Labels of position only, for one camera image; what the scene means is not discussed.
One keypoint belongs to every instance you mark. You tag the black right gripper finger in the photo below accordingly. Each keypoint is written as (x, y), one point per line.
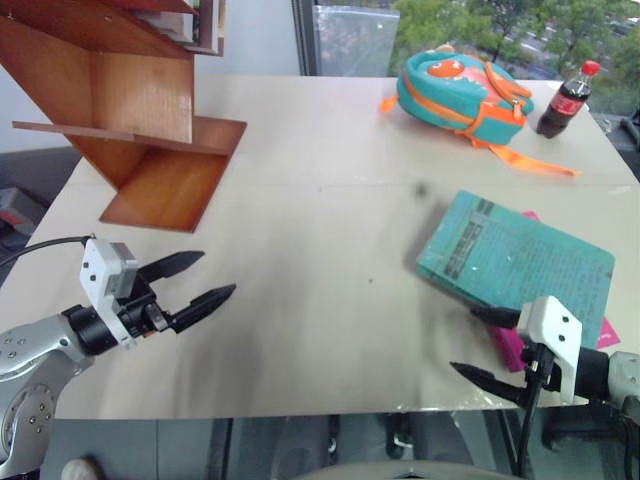
(497, 317)
(487, 382)

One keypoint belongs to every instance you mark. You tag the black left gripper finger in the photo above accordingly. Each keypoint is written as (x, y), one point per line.
(172, 264)
(205, 305)

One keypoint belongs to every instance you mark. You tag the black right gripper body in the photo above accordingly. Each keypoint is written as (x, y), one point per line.
(542, 370)

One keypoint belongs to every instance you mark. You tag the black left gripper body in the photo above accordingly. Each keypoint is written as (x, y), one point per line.
(142, 310)

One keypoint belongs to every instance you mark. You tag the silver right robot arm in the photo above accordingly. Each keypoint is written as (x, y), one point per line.
(622, 380)

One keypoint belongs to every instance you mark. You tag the magenta book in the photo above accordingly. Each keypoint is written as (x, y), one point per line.
(510, 350)

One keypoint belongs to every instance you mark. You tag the teal paperback book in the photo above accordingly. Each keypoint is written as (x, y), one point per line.
(520, 260)

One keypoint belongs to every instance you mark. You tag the brown wooden bookshelf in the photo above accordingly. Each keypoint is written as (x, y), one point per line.
(140, 95)

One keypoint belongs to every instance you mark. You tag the white rectangular block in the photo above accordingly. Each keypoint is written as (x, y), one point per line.
(172, 22)

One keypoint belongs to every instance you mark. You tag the black and red device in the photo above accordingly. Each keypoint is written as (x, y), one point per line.
(12, 215)

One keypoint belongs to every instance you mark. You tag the pale round knob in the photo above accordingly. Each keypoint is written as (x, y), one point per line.
(80, 470)

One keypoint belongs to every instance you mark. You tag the cola bottle with red cap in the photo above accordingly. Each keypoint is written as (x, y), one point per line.
(562, 102)

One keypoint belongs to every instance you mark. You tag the teal orange children's backpack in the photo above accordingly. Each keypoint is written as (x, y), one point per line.
(445, 95)

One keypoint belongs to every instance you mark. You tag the black object at window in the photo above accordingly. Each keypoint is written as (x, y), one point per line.
(631, 127)

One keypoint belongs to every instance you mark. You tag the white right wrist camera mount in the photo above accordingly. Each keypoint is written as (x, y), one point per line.
(552, 335)

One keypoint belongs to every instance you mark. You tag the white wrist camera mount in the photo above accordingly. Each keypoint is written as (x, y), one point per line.
(552, 335)
(100, 280)

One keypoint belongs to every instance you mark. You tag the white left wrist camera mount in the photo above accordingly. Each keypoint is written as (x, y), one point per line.
(100, 280)

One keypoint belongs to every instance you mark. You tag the dark window frame post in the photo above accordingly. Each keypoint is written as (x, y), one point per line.
(306, 37)

